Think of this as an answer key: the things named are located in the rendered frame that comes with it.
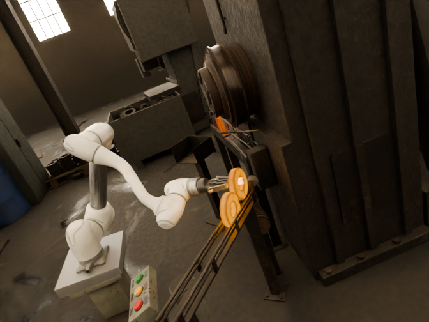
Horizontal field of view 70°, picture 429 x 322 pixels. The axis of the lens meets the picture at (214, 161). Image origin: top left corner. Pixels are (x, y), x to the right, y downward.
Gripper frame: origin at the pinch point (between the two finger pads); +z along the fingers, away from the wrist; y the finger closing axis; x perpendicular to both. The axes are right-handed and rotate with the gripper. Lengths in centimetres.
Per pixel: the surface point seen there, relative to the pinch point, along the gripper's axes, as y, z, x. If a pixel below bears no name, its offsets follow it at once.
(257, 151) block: -24.0, 5.0, 2.5
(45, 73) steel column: -412, -595, 111
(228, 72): -29, 2, 45
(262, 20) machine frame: -13, 29, 62
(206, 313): 40, -18, -43
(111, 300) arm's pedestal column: 28, -100, -58
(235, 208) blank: 12.1, 1.1, -6.9
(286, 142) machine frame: -14.1, 24.4, 9.0
